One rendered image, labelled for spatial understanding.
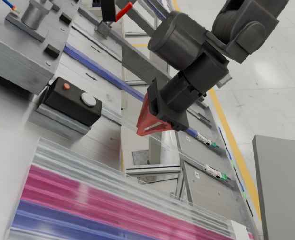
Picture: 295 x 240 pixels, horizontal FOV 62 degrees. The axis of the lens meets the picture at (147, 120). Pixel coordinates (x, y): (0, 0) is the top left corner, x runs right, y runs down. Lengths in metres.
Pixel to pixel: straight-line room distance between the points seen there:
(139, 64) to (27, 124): 0.46
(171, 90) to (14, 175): 0.25
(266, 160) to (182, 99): 0.61
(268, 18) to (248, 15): 0.03
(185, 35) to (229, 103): 1.76
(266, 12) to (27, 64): 0.32
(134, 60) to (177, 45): 0.39
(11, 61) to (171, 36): 0.21
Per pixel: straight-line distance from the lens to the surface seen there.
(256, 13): 0.39
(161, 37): 0.36
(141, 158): 1.61
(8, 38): 0.35
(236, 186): 0.70
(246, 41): 0.38
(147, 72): 0.76
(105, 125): 0.44
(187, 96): 0.40
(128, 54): 0.73
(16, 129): 0.34
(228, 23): 0.40
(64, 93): 0.35
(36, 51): 0.36
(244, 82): 2.40
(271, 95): 2.34
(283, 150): 1.03
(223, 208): 0.61
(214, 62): 0.39
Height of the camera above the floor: 1.30
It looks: 44 degrees down
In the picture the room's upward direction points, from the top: straight up
